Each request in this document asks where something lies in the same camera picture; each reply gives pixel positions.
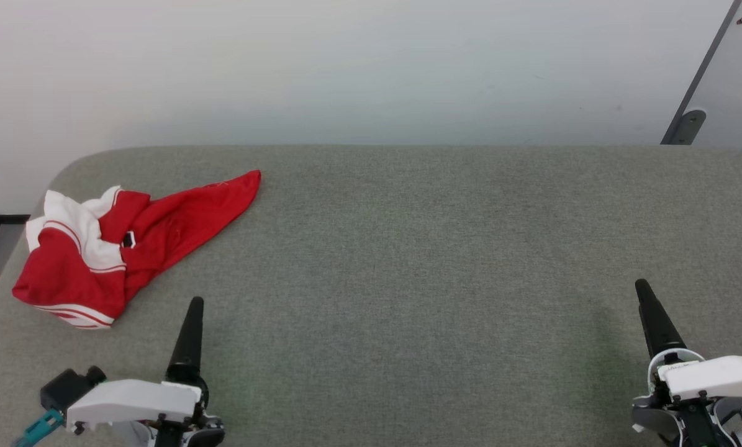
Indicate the red and white shirt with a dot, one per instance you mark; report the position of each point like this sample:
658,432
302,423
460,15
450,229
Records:
178,223

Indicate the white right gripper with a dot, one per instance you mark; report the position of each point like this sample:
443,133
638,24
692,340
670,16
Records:
718,375

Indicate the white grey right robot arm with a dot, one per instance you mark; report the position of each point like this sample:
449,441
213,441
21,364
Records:
696,425

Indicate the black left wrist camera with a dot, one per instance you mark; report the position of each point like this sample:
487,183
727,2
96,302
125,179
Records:
66,388

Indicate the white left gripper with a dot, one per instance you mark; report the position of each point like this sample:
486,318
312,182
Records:
135,397

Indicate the grey metal bracket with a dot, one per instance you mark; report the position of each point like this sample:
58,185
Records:
688,124

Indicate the grey metal bar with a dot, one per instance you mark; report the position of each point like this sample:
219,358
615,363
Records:
712,53

